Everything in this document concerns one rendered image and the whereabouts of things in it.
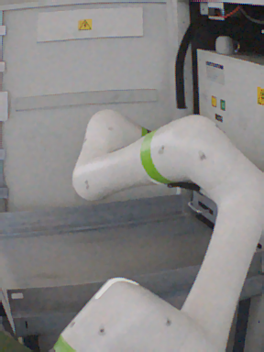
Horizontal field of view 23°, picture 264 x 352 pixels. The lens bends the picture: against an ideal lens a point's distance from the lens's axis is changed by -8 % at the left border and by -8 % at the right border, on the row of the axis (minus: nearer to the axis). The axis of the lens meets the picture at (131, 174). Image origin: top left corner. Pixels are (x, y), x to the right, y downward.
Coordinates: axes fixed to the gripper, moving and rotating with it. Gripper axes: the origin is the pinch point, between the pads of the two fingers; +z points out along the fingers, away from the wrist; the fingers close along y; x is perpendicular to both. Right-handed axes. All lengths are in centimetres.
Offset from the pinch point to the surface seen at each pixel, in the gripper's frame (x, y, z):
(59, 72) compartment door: -45, -8, -42
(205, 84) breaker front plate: -20.0, -25.4, -5.8
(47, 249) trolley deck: -13, 39, -30
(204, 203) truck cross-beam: -18.4, 7.3, 11.6
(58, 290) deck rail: 26, 37, -39
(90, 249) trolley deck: -10.1, 32.4, -19.4
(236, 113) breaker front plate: 0.0, -20.8, -3.5
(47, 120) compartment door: -46, 7, -37
